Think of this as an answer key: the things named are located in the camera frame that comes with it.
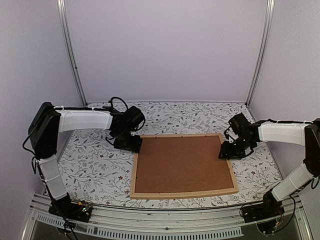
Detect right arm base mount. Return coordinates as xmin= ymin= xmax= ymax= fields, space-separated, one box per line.
xmin=239 ymin=198 xmax=285 ymax=223

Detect light wooden picture frame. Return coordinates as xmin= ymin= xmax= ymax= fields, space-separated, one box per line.
xmin=129 ymin=132 xmax=240 ymax=200

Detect brown frame backing board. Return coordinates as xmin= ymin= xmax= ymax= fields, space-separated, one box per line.
xmin=134 ymin=135 xmax=235 ymax=194

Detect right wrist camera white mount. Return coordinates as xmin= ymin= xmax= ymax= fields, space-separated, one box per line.
xmin=223 ymin=126 xmax=235 ymax=143

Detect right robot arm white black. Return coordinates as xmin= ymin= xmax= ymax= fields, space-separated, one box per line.
xmin=219 ymin=113 xmax=320 ymax=218

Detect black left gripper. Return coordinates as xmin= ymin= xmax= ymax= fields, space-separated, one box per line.
xmin=113 ymin=128 xmax=143 ymax=153

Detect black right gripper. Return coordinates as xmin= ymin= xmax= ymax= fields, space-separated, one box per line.
xmin=219 ymin=135 xmax=254 ymax=160

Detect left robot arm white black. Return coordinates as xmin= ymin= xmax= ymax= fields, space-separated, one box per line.
xmin=23 ymin=102 xmax=146 ymax=217

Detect aluminium corner post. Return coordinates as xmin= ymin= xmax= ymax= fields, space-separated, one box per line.
xmin=245 ymin=0 xmax=275 ymax=108
xmin=56 ymin=0 xmax=88 ymax=106

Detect left aluminium corner post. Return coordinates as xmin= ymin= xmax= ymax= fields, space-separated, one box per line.
xmin=56 ymin=0 xmax=88 ymax=106

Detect right aluminium corner post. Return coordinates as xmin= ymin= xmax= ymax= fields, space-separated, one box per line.
xmin=245 ymin=0 xmax=275 ymax=108

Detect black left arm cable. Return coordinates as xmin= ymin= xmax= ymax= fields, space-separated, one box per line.
xmin=108 ymin=96 xmax=130 ymax=111

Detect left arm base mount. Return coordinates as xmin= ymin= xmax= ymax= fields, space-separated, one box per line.
xmin=48 ymin=195 xmax=92 ymax=223

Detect front aluminium rail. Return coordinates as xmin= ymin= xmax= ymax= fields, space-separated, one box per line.
xmin=21 ymin=194 xmax=313 ymax=240

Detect floral patterned table cover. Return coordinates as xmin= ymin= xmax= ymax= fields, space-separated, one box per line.
xmin=59 ymin=102 xmax=282 ymax=209

